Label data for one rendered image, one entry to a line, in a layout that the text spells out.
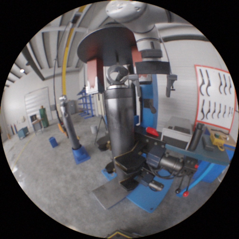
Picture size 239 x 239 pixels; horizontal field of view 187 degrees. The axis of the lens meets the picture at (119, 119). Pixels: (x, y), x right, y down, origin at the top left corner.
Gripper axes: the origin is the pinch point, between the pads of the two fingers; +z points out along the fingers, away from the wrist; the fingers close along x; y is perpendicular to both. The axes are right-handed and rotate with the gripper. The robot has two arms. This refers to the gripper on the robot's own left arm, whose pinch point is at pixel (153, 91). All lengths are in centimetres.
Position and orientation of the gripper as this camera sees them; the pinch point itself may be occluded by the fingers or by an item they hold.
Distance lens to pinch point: 33.9
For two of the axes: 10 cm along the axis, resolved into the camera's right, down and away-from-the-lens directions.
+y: 2.8, -6.8, 6.7
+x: -9.3, -0.4, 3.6
